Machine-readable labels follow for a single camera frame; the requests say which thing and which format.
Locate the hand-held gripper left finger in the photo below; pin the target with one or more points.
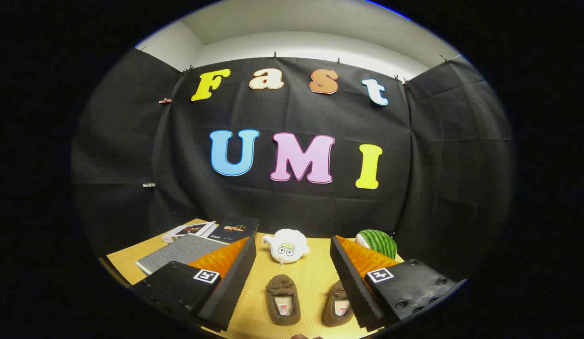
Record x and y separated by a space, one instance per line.
228 287

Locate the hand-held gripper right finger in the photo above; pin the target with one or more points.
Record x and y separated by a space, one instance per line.
351 282

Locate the brown fuzzy slipper shoe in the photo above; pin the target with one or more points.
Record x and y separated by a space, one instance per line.
282 287
333 316

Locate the grey fabric storage box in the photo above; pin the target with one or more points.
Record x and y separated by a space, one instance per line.
179 254

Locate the watermelon slice plush toy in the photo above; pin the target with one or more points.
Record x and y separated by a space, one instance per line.
380 241

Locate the dark hardcover book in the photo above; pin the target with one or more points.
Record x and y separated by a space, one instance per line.
235 230

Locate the white plush toy with eyes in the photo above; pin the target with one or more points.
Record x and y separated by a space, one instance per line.
285 242

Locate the white book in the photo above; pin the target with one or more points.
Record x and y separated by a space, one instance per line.
181 231

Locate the black backdrop cloth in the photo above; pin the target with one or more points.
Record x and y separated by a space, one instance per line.
428 165

